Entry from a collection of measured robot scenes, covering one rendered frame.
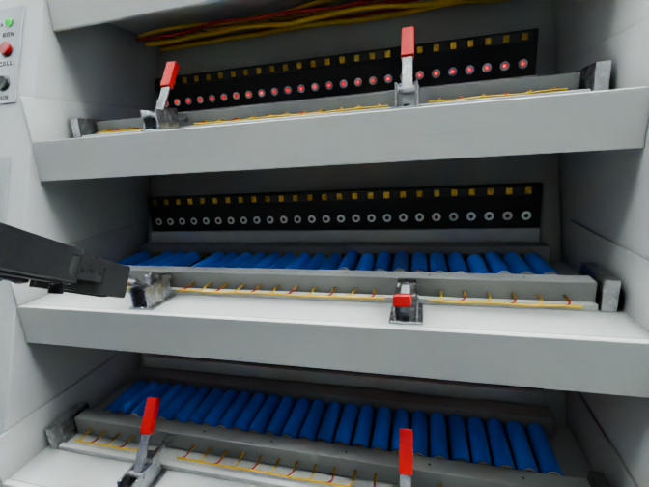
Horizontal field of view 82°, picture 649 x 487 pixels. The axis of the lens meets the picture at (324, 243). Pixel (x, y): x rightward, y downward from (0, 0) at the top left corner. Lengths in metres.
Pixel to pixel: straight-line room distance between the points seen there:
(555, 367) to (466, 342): 0.07
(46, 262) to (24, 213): 0.25
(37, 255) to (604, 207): 0.46
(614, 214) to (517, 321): 0.14
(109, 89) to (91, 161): 0.19
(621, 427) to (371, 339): 0.23
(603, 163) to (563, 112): 0.10
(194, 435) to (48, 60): 0.48
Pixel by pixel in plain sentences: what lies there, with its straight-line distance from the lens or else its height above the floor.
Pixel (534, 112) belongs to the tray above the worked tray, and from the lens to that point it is 0.36.
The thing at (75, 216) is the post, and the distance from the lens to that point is 0.59.
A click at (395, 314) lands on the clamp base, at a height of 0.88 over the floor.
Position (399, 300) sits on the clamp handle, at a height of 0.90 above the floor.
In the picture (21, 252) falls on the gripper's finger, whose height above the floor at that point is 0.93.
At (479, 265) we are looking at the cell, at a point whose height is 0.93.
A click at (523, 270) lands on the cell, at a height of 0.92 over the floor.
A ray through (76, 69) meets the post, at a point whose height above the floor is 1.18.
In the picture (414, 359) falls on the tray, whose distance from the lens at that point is 0.34.
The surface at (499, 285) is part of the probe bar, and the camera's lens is 0.37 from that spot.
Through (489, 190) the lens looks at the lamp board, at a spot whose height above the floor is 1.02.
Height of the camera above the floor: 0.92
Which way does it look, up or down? 5 degrees up
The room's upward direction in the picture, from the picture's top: 1 degrees clockwise
